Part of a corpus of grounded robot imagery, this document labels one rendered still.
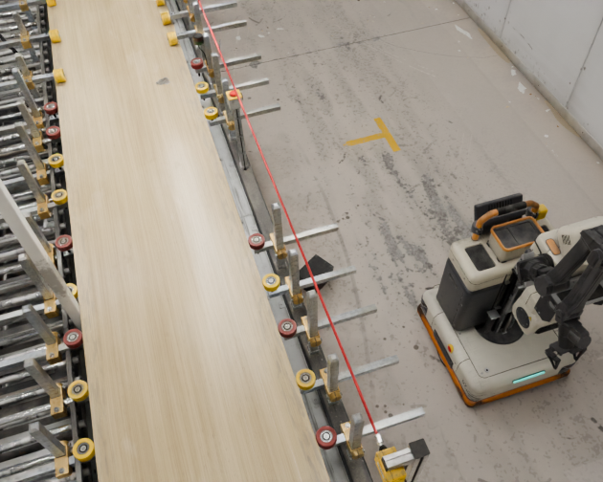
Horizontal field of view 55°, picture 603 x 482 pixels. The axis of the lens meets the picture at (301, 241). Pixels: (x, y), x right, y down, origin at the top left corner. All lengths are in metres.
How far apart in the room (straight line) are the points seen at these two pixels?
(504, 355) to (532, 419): 0.41
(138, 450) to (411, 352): 1.75
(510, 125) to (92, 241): 3.30
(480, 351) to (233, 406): 1.45
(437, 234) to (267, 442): 2.17
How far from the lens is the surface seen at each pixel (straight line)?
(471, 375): 3.22
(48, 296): 2.93
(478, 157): 4.61
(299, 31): 5.79
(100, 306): 2.77
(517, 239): 2.93
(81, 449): 2.49
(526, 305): 2.85
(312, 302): 2.33
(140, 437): 2.44
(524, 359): 3.34
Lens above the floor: 3.11
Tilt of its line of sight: 52 degrees down
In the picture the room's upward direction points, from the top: 3 degrees counter-clockwise
